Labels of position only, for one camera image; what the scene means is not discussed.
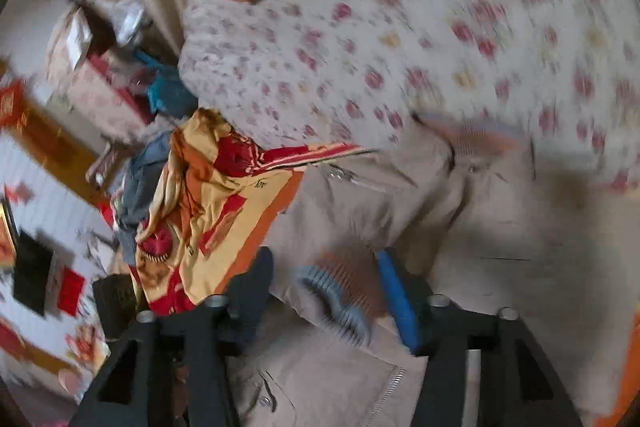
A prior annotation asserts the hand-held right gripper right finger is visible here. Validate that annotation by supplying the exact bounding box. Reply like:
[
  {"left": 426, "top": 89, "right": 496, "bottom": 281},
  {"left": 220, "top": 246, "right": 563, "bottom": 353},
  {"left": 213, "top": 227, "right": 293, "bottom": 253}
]
[{"left": 376, "top": 249, "right": 585, "bottom": 427}]

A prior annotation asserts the black flat box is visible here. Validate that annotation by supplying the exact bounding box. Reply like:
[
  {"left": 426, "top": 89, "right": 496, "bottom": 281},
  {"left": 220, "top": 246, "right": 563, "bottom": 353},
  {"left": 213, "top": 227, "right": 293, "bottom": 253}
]
[{"left": 12, "top": 231, "right": 56, "bottom": 317}]

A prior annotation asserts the orange yellow printed blanket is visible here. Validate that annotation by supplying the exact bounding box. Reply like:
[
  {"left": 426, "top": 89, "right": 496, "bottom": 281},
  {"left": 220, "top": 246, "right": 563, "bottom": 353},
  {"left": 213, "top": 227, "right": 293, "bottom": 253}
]
[{"left": 129, "top": 108, "right": 373, "bottom": 318}]

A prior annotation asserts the teal cloth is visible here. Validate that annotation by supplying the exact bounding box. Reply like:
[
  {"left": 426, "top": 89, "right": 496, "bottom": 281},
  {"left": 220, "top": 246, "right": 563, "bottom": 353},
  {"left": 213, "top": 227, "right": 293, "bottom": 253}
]
[{"left": 134, "top": 49, "right": 200, "bottom": 118}]

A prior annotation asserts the floral quilt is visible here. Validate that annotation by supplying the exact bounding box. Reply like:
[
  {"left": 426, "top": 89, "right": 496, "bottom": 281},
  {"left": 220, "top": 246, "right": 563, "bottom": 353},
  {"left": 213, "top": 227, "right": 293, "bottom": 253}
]
[{"left": 177, "top": 0, "right": 640, "bottom": 192}]

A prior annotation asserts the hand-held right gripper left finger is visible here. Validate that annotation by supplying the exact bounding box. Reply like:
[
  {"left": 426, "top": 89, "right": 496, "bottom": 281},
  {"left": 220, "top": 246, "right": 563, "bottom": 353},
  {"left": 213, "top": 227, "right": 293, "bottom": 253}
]
[{"left": 68, "top": 247, "right": 275, "bottom": 427}]

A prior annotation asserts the floral cardboard box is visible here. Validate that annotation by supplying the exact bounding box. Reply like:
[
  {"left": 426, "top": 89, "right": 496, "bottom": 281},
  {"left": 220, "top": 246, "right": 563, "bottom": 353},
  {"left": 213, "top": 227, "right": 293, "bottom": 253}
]
[{"left": 47, "top": 7, "right": 153, "bottom": 140}]

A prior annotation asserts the beige jacket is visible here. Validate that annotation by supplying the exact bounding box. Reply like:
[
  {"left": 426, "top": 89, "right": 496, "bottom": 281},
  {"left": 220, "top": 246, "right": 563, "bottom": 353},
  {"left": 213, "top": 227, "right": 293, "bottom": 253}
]
[{"left": 220, "top": 113, "right": 640, "bottom": 427}]

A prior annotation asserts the clear plastic bag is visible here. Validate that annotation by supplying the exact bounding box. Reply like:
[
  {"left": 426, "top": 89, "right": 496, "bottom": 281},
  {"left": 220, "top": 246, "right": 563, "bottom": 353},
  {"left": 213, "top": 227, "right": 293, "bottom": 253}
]
[{"left": 111, "top": 0, "right": 151, "bottom": 48}]

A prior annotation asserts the blue grey clothes pile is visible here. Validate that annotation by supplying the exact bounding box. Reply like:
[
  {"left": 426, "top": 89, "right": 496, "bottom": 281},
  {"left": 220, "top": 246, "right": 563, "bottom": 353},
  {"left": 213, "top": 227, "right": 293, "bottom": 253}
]
[{"left": 111, "top": 132, "right": 173, "bottom": 265}]

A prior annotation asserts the red paper packet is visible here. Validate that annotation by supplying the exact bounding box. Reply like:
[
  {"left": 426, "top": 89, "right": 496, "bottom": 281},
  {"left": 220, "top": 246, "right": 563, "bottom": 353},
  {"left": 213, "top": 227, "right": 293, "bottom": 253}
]
[{"left": 56, "top": 268, "right": 86, "bottom": 317}]

